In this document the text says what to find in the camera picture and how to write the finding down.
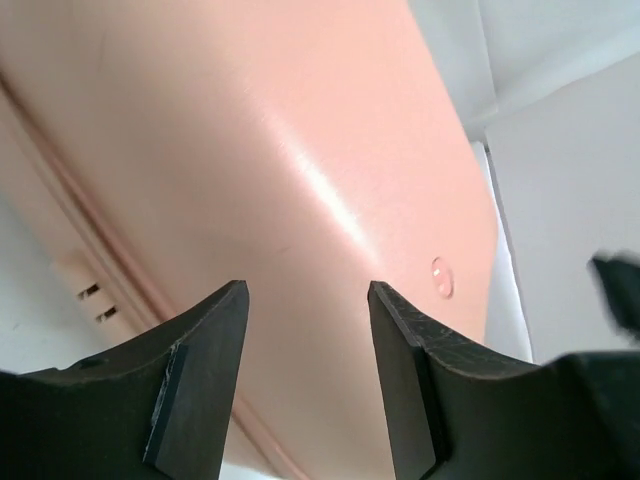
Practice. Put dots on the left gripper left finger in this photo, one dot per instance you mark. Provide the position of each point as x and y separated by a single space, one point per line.
155 407

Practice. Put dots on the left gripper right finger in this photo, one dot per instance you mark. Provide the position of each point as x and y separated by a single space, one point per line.
456 409

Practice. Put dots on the pink hard-shell suitcase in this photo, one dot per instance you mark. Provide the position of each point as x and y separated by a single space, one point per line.
307 148

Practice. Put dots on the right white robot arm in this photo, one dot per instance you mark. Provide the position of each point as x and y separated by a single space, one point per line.
618 276

